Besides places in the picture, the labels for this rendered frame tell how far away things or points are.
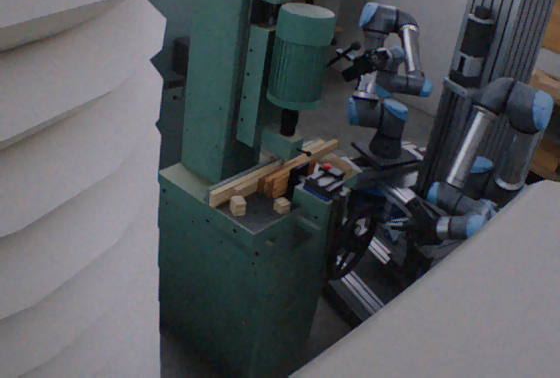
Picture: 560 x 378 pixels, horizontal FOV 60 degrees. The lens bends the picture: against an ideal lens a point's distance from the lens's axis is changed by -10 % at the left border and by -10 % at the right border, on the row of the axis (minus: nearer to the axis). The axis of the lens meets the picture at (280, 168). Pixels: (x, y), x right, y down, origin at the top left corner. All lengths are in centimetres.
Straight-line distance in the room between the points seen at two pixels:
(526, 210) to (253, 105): 165
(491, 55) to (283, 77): 88
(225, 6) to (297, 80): 34
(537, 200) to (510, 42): 195
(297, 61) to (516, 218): 149
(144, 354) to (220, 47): 165
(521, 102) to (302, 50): 70
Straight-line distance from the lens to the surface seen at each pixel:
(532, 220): 17
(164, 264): 227
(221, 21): 178
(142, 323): 16
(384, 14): 230
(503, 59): 213
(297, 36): 161
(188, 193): 195
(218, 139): 190
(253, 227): 164
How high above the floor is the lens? 188
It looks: 30 degrees down
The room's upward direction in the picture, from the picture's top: 10 degrees clockwise
